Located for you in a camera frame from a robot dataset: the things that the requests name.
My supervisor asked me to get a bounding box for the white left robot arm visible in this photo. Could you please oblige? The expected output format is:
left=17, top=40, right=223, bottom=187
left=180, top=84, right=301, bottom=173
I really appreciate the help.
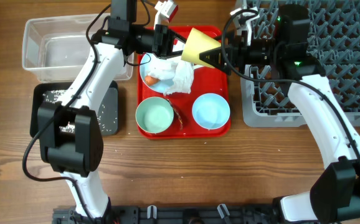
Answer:
left=31, top=1, right=179, bottom=223

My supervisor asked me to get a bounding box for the light blue plate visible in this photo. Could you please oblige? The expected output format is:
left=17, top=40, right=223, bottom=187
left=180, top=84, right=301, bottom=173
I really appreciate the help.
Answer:
left=140, top=54, right=181, bottom=93

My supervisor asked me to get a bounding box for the red serving tray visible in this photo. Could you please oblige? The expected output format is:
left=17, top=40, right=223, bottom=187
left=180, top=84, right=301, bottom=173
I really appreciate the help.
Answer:
left=137, top=26, right=231, bottom=139

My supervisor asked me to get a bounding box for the mint green bowl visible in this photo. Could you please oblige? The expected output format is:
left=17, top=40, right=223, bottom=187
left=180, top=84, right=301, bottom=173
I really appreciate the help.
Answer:
left=135, top=96, right=174, bottom=134

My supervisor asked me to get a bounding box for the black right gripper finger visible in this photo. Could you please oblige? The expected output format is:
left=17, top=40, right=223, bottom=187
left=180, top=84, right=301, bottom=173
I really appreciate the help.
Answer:
left=203, top=59, right=231, bottom=75
left=199, top=46, right=230, bottom=61

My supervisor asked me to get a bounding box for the light blue bowl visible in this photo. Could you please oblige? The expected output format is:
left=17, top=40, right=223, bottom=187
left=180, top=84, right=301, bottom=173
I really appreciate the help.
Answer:
left=192, top=93, right=230, bottom=130

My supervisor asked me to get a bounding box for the pile of rice grains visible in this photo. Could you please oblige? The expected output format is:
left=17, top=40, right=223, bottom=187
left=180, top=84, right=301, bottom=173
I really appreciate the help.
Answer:
left=42, top=88, right=118, bottom=136

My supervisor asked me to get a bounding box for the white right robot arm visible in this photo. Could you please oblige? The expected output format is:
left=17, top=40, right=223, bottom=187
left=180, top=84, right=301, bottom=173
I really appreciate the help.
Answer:
left=199, top=4, right=360, bottom=223

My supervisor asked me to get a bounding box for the yellow plastic cup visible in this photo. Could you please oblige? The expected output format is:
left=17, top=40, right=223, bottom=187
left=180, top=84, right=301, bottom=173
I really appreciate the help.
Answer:
left=181, top=28, right=221, bottom=68

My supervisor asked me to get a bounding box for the black waste tray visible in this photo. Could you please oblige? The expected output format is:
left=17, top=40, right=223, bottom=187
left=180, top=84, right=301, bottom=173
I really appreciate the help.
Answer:
left=30, top=81, right=119, bottom=137

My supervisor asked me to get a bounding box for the crumpled white napkin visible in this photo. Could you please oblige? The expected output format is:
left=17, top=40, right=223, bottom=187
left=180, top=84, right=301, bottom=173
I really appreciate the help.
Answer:
left=145, top=58, right=194, bottom=96

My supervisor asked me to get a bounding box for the orange food piece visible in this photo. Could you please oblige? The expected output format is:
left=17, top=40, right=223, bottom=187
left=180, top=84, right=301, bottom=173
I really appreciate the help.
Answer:
left=144, top=75, right=160, bottom=86

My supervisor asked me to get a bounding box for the red candy wrapper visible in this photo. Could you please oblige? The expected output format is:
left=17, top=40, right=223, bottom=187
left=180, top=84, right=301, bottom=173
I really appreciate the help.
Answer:
left=171, top=104, right=184, bottom=130

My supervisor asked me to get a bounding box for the clear plastic bin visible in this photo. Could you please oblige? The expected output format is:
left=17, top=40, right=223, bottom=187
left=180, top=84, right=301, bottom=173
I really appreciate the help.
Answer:
left=22, top=12, right=135, bottom=82

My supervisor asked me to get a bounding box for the grey dishwasher rack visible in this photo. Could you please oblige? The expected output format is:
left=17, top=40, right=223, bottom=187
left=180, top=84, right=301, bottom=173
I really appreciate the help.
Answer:
left=240, top=0, right=360, bottom=128

